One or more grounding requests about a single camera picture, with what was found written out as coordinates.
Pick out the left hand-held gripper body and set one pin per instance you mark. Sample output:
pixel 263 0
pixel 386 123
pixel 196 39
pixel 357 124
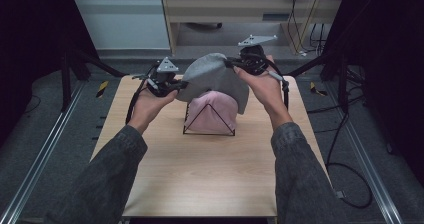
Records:
pixel 163 82

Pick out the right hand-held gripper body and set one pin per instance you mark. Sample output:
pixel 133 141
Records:
pixel 255 59

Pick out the grey knit beanie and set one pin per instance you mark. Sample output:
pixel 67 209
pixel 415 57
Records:
pixel 211 75

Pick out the pink knit beanie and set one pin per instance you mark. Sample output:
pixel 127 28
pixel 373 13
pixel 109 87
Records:
pixel 213 115

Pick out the person's left hand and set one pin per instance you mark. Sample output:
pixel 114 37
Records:
pixel 148 112

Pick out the person's right hand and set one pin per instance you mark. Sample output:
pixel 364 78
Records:
pixel 268 90

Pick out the yellow black striped floor marker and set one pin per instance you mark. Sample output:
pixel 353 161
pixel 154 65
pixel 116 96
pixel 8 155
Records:
pixel 316 89
pixel 102 89

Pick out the white cabinet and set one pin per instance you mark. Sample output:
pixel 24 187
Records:
pixel 123 20

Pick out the black metal stand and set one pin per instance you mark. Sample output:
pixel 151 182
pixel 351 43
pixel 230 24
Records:
pixel 66 84
pixel 341 80

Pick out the black curtain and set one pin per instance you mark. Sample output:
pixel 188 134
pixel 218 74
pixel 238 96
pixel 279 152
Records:
pixel 30 50
pixel 390 67

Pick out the aluminium floor rail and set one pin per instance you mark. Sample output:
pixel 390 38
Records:
pixel 40 160
pixel 370 170

